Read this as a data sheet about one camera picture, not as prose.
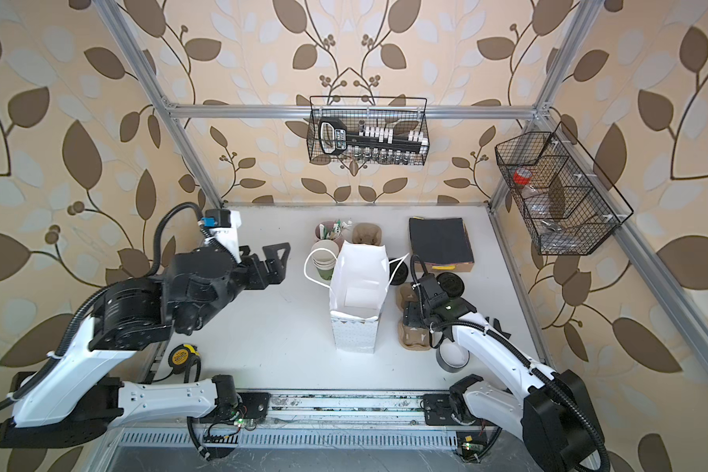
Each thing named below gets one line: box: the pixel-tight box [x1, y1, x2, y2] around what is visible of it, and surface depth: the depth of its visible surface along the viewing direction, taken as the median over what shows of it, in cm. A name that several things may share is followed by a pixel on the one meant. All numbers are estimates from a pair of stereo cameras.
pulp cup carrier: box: [396, 282, 431, 352], surface depth 87 cm
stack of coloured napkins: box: [409, 216, 475, 265], surface depth 105 cm
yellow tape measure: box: [168, 343, 202, 373], surface depth 81 cm
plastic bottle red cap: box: [512, 167, 532, 189], surface depth 89 cm
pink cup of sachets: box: [314, 219, 353, 253], surface depth 89 cm
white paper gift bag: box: [328, 240, 391, 354], surface depth 78 cm
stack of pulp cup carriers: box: [352, 222, 383, 246], surface depth 110 cm
